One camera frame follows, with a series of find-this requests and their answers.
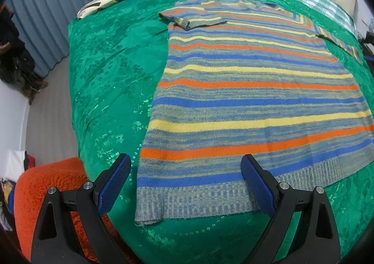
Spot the striped knit sweater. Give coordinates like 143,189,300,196
135,0,373,224

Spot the stack of folded clothes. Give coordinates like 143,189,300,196
1,150,36,232

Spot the orange fuzzy blanket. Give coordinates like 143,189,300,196
13,157,135,263

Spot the green bedspread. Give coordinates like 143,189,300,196
68,0,373,263

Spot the dark wooden nightstand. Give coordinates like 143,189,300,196
359,31,374,62

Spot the patterned small pillow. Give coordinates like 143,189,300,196
77,0,122,19

